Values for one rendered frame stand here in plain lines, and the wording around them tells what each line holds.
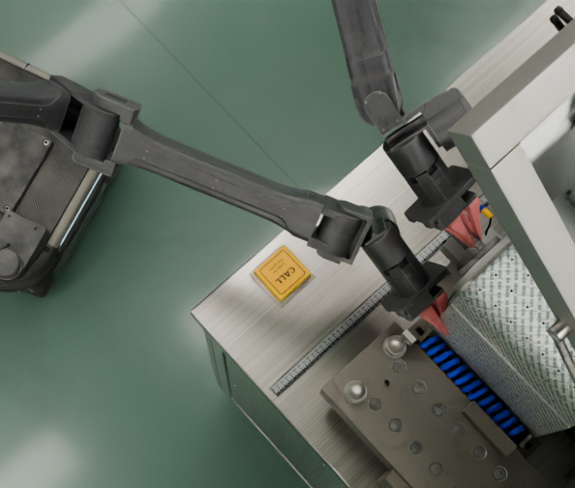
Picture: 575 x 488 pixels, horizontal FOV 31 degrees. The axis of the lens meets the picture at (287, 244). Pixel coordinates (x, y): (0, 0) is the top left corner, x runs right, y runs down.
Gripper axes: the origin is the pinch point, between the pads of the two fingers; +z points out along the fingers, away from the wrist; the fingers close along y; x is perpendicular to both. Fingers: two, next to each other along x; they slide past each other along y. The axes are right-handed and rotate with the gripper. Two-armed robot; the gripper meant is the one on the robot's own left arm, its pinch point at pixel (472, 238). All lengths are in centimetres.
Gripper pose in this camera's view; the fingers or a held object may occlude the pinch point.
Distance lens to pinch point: 147.6
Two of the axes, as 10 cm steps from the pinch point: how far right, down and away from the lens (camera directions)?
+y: -7.0, 6.9, -1.7
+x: 4.3, 2.1, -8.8
